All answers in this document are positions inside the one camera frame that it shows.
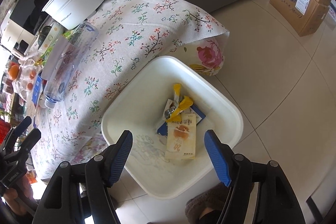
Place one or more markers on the rose pattern under cloth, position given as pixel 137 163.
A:
pixel 204 56

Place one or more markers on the floral tablecloth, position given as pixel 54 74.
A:
pixel 131 33

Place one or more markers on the white plastic trash bin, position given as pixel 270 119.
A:
pixel 139 109

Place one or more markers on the green onion rings bag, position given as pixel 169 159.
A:
pixel 57 42

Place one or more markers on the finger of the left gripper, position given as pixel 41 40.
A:
pixel 26 143
pixel 14 134

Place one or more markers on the lower cardboard box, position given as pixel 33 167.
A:
pixel 305 16

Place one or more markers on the small tangerine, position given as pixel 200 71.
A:
pixel 30 86
pixel 33 74

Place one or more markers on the brown knitted slipper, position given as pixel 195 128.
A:
pixel 207 206

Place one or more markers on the blue flat packet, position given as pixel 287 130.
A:
pixel 162 130

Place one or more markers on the clear plastic water bottle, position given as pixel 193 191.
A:
pixel 58 74

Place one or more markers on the yellow crumpled wrapper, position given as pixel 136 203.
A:
pixel 175 110

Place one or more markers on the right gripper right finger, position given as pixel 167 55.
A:
pixel 276 201

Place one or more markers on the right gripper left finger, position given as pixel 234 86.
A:
pixel 62 202

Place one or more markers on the large orange fruit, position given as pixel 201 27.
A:
pixel 14 71

